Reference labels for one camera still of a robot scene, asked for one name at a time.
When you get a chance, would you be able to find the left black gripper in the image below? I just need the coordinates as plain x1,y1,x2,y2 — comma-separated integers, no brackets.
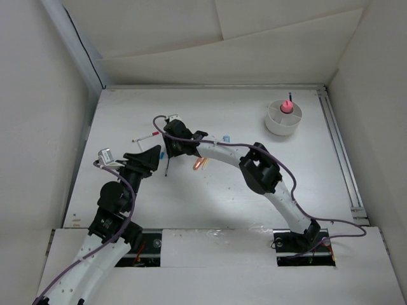
114,145,160,210

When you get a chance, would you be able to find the pink capped small bottle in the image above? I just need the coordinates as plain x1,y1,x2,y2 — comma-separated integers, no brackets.
280,100,294,114

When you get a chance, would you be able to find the yellow thin pen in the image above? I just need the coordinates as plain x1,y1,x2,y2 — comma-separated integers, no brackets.
202,158,209,170

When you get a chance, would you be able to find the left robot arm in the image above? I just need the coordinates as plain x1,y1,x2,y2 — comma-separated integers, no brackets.
33,145,161,304

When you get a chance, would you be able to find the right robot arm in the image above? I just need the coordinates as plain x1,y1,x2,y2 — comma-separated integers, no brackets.
162,116,321,251

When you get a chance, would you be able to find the purple capped white marker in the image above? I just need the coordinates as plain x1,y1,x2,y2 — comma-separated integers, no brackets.
136,140,144,152

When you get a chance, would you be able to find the red capped white marker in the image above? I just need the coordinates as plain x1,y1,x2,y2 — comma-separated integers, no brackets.
132,132,160,142

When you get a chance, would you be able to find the orange translucent highlighter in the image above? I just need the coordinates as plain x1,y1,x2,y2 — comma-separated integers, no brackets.
193,158,205,170

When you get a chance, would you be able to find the white round divided container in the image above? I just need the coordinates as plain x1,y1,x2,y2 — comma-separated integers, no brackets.
265,100,303,136

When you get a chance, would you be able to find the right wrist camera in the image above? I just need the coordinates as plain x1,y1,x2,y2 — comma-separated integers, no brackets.
167,114,179,121

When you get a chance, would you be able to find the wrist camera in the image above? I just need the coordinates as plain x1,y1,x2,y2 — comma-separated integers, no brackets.
97,148,115,166
167,114,179,121

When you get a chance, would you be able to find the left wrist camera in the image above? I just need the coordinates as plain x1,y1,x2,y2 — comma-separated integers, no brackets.
97,148,115,166

